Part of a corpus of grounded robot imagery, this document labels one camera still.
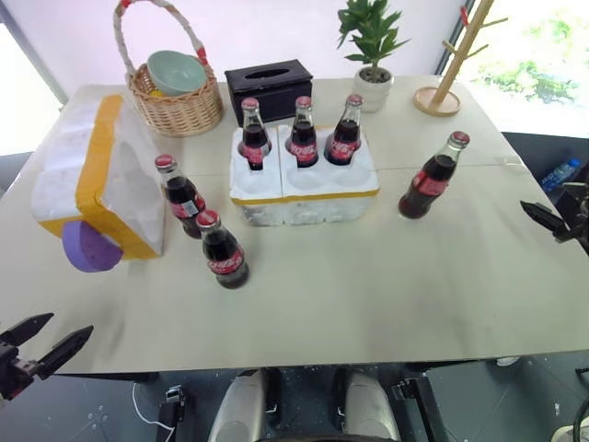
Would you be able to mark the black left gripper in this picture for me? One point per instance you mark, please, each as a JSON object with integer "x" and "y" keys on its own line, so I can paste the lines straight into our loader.
{"x": 11, "y": 368}

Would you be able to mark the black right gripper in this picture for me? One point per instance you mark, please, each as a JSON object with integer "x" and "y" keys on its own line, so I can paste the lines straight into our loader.
{"x": 579, "y": 221}

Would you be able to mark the purple round disc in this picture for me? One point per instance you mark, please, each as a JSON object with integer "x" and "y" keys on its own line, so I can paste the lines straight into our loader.
{"x": 87, "y": 251}

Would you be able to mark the glass cola bottle red cap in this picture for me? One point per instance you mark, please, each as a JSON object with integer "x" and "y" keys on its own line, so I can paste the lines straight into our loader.
{"x": 343, "y": 140}
{"x": 302, "y": 138}
{"x": 428, "y": 184}
{"x": 181, "y": 198}
{"x": 223, "y": 258}
{"x": 254, "y": 138}

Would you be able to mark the large white foam box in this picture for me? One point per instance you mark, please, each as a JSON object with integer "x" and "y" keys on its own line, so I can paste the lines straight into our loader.
{"x": 92, "y": 161}

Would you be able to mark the white foam bottle crate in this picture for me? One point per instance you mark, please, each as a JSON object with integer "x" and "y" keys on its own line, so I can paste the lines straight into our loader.
{"x": 303, "y": 195}

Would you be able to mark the black tissue box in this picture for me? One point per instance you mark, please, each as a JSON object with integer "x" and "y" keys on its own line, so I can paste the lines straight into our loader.
{"x": 271, "y": 92}

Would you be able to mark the blue plastic water bottle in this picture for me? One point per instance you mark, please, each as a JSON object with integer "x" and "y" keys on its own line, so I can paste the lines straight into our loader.
{"x": 559, "y": 176}

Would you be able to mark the wooden peg rack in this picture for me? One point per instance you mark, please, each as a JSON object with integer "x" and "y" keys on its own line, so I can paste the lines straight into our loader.
{"x": 442, "y": 94}

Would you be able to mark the silver robot left leg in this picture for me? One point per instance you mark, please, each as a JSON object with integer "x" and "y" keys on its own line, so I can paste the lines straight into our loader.
{"x": 239, "y": 410}

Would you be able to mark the silver robot leg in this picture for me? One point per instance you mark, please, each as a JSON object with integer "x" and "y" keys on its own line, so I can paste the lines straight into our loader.
{"x": 370, "y": 410}
{"x": 239, "y": 410}

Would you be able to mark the white plant pot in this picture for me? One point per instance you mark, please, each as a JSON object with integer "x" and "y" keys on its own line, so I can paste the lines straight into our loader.
{"x": 373, "y": 94}

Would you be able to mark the red clip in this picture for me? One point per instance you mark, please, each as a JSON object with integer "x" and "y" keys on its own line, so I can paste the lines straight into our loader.
{"x": 465, "y": 14}

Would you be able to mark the green leafy plant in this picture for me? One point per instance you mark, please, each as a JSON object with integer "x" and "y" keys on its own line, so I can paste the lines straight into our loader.
{"x": 373, "y": 32}

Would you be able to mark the silver robot right leg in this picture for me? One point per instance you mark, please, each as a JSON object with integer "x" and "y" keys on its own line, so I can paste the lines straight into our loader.
{"x": 370, "y": 410}

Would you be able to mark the small yellow object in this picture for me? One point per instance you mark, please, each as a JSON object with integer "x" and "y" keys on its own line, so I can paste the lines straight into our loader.
{"x": 158, "y": 93}

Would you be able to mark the pale green bowl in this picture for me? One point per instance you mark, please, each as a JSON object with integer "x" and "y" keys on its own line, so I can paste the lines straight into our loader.
{"x": 177, "y": 73}

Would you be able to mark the black table frame leg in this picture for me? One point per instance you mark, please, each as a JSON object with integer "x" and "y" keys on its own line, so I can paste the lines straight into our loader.
{"x": 170, "y": 414}
{"x": 421, "y": 405}

